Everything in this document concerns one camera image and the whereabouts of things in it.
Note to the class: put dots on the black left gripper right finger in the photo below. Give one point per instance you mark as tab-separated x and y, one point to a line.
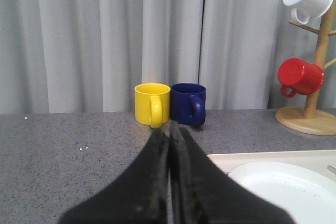
202	193

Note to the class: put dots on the grey curtain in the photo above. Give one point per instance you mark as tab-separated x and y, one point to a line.
61	56

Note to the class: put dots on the yellow mug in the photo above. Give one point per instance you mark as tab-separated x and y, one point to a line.
152	104

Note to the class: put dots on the white round plate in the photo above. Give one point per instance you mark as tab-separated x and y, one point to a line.
305	195

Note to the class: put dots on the cream rabbit serving tray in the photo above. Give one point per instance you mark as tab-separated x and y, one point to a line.
316	161

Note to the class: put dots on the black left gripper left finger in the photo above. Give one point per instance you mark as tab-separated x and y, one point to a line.
138	195

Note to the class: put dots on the dark blue mug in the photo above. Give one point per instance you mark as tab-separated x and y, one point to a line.
187	104

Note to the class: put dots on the wooden mug tree stand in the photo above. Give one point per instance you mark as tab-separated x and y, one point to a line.
309	119

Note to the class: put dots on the red mug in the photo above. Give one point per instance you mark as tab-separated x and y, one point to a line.
300	77

